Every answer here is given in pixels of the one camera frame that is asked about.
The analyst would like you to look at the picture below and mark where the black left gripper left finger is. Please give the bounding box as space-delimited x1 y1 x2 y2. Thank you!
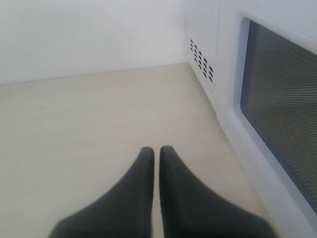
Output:
50 147 155 238

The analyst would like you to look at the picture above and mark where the white microwave door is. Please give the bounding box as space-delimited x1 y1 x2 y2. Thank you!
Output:
213 0 317 234

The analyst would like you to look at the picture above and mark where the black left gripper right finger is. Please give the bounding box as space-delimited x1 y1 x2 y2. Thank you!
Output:
159 146 274 238

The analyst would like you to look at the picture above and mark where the white microwave oven body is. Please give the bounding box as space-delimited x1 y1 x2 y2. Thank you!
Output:
186 0 219 111

